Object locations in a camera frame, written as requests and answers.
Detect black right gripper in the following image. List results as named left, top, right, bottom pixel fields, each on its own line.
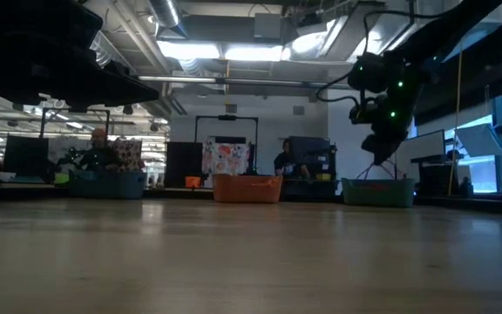
left=349, top=54, right=429, bottom=167

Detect orange plastic basket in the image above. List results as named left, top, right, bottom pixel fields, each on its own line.
left=211, top=173, right=284, bottom=205

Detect red rubber band heap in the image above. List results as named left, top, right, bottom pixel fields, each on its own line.
left=363, top=182, right=395, bottom=192

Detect mint green plastic basket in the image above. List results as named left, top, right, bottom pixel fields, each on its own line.
left=341, top=176, right=416, bottom=208

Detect black aluminium table frame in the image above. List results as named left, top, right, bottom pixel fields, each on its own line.
left=0, top=182, right=502, bottom=215

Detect black monitor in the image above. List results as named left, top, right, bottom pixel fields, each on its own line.
left=288, top=135, right=337, bottom=166

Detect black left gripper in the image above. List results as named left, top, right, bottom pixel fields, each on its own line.
left=0, top=43, right=161, bottom=114

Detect tilted white panel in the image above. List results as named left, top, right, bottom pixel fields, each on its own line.
left=454, top=123, right=502, bottom=158

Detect person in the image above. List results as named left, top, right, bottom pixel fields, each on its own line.
left=78, top=126, right=122, bottom=173
left=273, top=138, right=311, bottom=180

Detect red rubber band bunch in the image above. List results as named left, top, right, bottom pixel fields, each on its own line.
left=354, top=158, right=405, bottom=181

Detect white board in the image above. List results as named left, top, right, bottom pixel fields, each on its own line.
left=395, top=129, right=447, bottom=181

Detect black equipment cart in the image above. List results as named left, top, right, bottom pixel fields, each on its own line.
left=282, top=163, right=340, bottom=197

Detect grey ceiling box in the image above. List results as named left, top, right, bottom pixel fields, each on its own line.
left=253, top=12, right=283, bottom=40

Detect black upright panel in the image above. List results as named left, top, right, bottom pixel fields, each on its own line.
left=164, top=140, right=205, bottom=190

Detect silver ceiling duct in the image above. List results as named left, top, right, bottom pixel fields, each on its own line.
left=147, top=0, right=189, bottom=40

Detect floral patterned panel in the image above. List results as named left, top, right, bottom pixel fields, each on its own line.
left=111, top=138, right=144, bottom=172

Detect black side desk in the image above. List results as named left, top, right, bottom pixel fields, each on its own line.
left=410, top=152, right=466, bottom=198

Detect yellow hanging cord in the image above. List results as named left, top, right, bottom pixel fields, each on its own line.
left=446, top=50, right=464, bottom=197

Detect ceiling light panel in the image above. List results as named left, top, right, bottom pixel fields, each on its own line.
left=224, top=44, right=285, bottom=63
left=157, top=40, right=221, bottom=61

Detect grey ceiling pipe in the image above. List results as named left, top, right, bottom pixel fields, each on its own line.
left=137, top=74, right=352, bottom=91

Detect blue plastic basket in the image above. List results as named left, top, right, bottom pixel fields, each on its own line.
left=68, top=168, right=148, bottom=201

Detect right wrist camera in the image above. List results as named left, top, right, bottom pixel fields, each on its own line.
left=347, top=51, right=388, bottom=93

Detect black stand frame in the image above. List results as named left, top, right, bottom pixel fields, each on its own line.
left=194, top=114, right=260, bottom=175

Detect colourful painted poster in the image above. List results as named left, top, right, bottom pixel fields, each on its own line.
left=201, top=136, right=252, bottom=176

